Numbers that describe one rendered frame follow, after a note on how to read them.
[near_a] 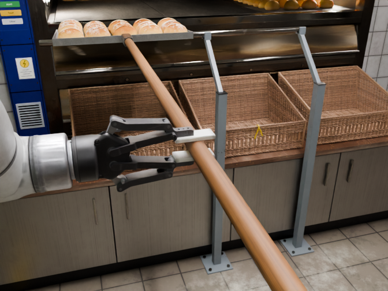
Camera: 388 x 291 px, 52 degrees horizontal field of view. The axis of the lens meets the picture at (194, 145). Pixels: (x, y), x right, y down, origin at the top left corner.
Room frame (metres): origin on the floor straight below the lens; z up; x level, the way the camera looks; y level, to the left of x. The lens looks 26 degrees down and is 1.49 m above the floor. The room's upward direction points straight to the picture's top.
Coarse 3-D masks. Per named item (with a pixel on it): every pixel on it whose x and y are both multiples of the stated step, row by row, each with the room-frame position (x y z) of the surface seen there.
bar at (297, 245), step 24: (216, 72) 1.72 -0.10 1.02; (312, 72) 1.83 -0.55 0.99; (216, 96) 1.65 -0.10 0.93; (312, 96) 1.79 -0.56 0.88; (216, 120) 1.64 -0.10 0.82; (312, 120) 1.76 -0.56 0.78; (216, 144) 1.63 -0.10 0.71; (312, 144) 1.76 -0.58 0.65; (312, 168) 1.76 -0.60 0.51; (216, 216) 1.62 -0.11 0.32; (216, 240) 1.62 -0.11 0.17; (288, 240) 1.82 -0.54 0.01; (216, 264) 1.62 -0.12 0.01
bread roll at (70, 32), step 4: (68, 28) 1.57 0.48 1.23; (72, 28) 1.57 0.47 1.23; (60, 32) 1.56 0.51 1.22; (64, 32) 1.55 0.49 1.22; (68, 32) 1.55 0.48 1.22; (72, 32) 1.56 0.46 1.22; (76, 32) 1.57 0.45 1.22; (80, 32) 1.58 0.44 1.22; (60, 36) 1.55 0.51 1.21; (64, 36) 1.55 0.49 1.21; (68, 36) 1.55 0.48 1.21; (72, 36) 1.55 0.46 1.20; (76, 36) 1.56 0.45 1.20; (80, 36) 1.57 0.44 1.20
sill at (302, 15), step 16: (192, 16) 2.26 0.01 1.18; (208, 16) 2.26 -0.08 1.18; (224, 16) 2.26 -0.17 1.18; (240, 16) 2.29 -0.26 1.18; (256, 16) 2.32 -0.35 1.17; (272, 16) 2.34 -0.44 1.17; (288, 16) 2.37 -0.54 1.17; (304, 16) 2.40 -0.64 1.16; (320, 16) 2.43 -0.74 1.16; (336, 16) 2.46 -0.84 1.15; (352, 16) 2.49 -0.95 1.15
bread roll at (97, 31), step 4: (92, 28) 1.59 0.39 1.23; (96, 28) 1.59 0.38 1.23; (100, 28) 1.60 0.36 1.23; (104, 28) 1.61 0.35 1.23; (88, 32) 1.58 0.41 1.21; (92, 32) 1.58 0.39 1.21; (96, 32) 1.58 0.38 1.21; (100, 32) 1.59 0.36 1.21; (104, 32) 1.59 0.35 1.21; (108, 32) 1.61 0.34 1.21; (88, 36) 1.58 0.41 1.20; (92, 36) 1.57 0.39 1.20
